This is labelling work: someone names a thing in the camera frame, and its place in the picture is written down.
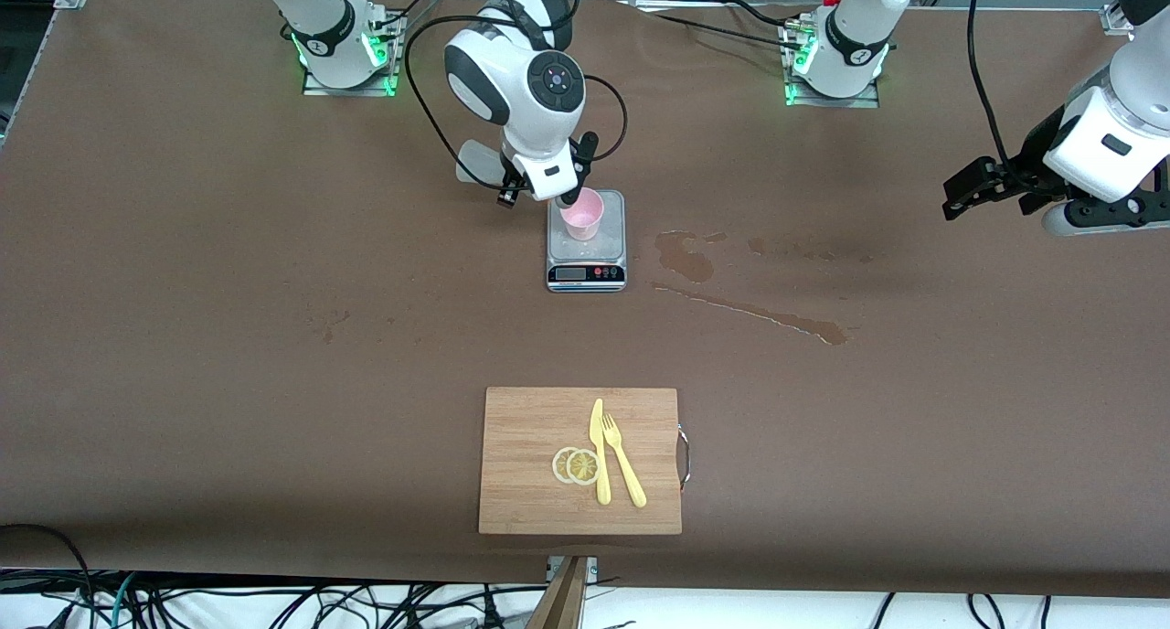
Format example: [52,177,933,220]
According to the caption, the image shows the pink plastic cup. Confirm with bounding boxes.
[559,187,605,241]

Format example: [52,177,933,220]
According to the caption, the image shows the large brown sauce puddle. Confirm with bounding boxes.
[655,231,717,284]

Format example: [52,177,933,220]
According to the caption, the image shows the long brown sauce streak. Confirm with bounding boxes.
[652,283,848,346]

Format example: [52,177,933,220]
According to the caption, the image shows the silver digital kitchen scale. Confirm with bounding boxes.
[546,189,629,293]

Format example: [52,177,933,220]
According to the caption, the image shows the yellow plastic knife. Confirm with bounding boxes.
[590,398,612,506]

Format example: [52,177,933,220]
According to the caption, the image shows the yellow plastic fork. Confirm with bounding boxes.
[602,413,648,509]

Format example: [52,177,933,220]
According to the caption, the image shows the brown table cover sheet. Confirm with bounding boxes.
[0,0,1170,599]

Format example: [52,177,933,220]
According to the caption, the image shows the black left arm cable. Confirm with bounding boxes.
[966,0,1017,169]

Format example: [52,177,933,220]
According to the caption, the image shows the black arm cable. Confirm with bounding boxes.
[404,12,630,202]
[966,0,1017,169]

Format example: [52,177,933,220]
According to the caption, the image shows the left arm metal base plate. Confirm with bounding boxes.
[783,15,881,110]

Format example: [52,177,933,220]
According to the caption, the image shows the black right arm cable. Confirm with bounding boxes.
[404,12,630,202]

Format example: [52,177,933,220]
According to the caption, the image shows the black base power cable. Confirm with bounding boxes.
[638,0,814,54]

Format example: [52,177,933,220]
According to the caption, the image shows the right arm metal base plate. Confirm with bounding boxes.
[302,5,401,99]

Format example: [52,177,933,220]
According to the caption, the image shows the wooden cutting board metal handle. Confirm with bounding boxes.
[478,387,692,536]

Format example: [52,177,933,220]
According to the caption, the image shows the wooden post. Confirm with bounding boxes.
[526,556,589,629]

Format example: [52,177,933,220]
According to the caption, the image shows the teal floor cable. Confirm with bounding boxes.
[108,571,140,629]

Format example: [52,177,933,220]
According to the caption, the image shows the black looped floor cable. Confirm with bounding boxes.
[0,523,97,629]

